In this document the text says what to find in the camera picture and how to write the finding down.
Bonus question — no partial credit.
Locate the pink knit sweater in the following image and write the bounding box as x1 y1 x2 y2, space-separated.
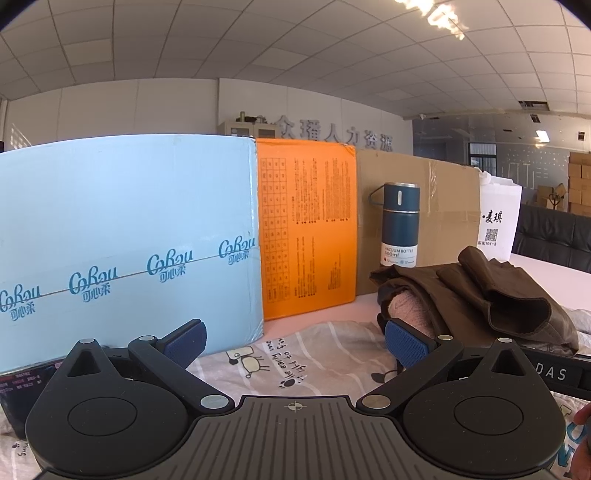
387 288 445 340

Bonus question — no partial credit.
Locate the person's right hand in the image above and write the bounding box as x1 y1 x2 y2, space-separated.
569 404 591 480

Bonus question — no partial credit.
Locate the white paper bag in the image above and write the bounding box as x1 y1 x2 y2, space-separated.
477 170 524 260

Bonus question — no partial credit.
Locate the light blue cardboard box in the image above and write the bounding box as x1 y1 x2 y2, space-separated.
0 134 265 376

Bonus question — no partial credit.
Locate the printed cartoon blanket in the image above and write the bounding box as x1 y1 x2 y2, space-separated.
0 318 591 480

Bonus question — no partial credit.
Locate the orange printed cardboard panel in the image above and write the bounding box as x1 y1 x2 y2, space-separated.
255 137 359 322

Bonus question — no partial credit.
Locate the black smartphone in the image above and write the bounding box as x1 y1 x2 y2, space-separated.
0 361 66 440

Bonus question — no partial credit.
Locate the brown garment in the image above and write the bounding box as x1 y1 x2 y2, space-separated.
369 246 581 357

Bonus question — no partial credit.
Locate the black leather sofa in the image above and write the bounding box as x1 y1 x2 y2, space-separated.
510 204 591 274

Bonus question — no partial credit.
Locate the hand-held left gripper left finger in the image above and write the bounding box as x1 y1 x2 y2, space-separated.
58 318 236 416

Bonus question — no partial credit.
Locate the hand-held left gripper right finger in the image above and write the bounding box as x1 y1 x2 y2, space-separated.
355 318 539 416

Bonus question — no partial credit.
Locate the stack of cardboard boxes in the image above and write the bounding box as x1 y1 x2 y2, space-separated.
536 151 591 216

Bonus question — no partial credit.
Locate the beige metal cabinet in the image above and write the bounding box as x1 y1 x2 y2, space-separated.
223 115 279 139

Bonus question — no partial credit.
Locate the brown cardboard panel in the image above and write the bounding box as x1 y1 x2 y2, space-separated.
355 150 483 296

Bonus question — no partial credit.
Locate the dark blue vacuum bottle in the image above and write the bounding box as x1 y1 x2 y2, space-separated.
369 182 422 270

